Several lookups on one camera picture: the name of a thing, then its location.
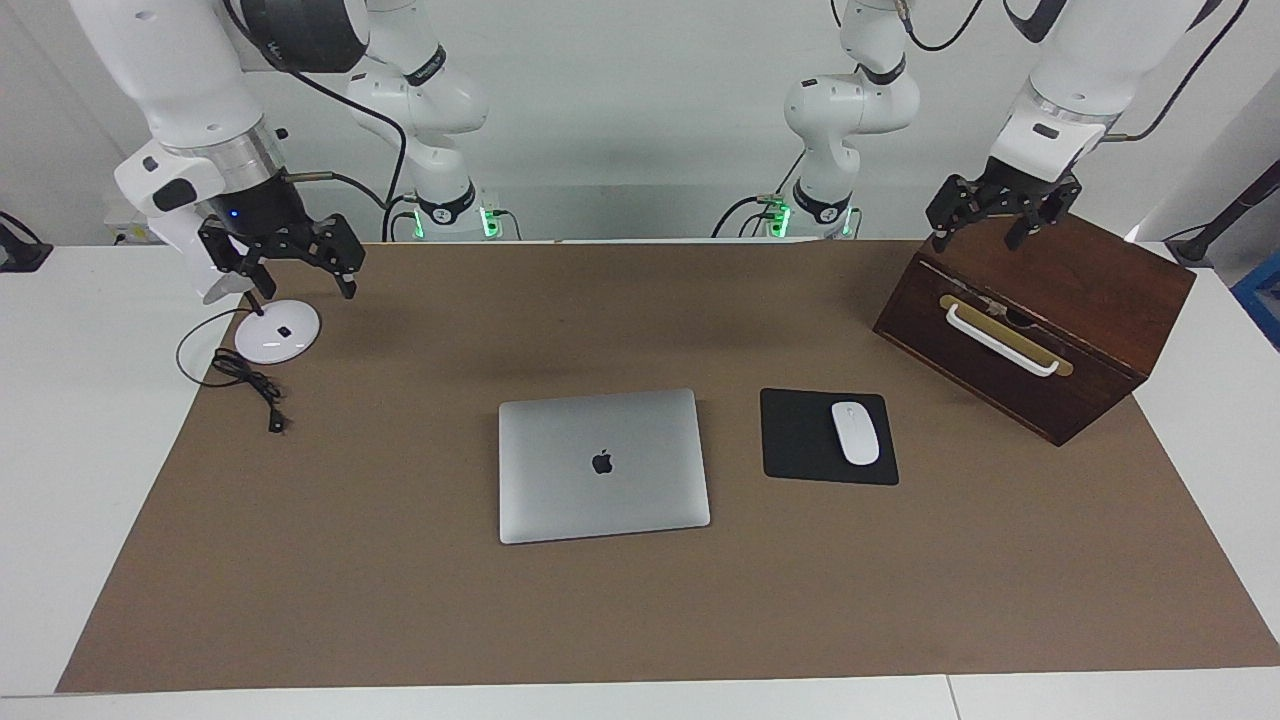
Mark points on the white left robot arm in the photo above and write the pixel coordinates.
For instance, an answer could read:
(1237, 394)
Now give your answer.
(1080, 60)

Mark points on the black mouse pad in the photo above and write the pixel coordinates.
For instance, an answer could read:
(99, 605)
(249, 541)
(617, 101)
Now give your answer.
(795, 440)

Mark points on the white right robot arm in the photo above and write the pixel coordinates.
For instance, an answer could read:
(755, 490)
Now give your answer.
(180, 90)

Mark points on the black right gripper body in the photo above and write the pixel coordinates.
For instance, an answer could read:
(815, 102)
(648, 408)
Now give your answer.
(255, 212)

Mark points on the white computer mouse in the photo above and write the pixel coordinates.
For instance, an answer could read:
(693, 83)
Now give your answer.
(855, 435)

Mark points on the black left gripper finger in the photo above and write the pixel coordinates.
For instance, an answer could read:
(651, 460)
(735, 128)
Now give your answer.
(1055, 205)
(955, 205)

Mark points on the grey laptop with apple logo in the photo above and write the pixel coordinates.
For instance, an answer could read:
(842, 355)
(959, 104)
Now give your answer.
(600, 500)

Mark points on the brown table mat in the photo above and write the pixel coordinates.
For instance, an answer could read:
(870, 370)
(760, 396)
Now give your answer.
(640, 620)

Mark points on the blue crate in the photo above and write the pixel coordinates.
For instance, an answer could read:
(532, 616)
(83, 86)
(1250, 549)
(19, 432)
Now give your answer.
(1260, 310)

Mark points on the black stand base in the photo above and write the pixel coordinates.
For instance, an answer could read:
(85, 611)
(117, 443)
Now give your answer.
(20, 250)

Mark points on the dark brown wooden box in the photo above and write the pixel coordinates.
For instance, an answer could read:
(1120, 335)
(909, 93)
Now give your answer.
(1060, 270)

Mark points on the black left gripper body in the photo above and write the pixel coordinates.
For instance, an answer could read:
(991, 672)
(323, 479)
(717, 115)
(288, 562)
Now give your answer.
(1015, 188)

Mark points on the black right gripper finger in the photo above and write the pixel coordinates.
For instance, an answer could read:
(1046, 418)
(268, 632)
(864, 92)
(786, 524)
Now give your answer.
(340, 245)
(235, 255)

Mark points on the black floor stand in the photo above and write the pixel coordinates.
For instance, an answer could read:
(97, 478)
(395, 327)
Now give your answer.
(1225, 215)

